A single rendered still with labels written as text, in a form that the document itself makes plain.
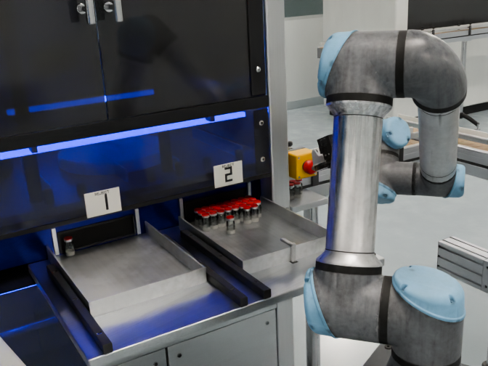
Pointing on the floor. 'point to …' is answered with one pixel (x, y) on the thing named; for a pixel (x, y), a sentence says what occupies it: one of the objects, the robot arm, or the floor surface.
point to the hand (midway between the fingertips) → (316, 170)
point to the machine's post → (278, 150)
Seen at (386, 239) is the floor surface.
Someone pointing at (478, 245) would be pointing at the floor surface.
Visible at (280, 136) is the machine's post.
